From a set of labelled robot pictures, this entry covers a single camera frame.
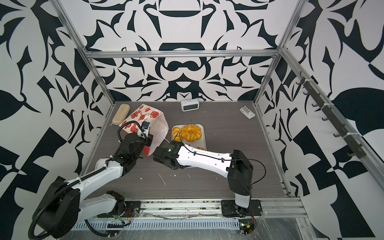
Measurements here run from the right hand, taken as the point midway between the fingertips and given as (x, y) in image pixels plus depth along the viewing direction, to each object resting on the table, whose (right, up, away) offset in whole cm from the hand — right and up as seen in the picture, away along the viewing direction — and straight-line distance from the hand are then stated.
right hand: (190, 150), depth 77 cm
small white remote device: (+42, +20, +35) cm, 59 cm away
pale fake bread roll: (-9, +6, +17) cm, 20 cm away
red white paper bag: (-21, +11, +19) cm, 31 cm away
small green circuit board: (+26, -34, -6) cm, 44 cm away
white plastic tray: (+6, 0, +20) cm, 21 cm away
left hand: (-24, +13, +5) cm, 27 cm away
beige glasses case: (-50, +19, +31) cm, 62 cm away
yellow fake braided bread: (0, +7, +21) cm, 22 cm away
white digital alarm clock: (-1, +26, +33) cm, 42 cm away
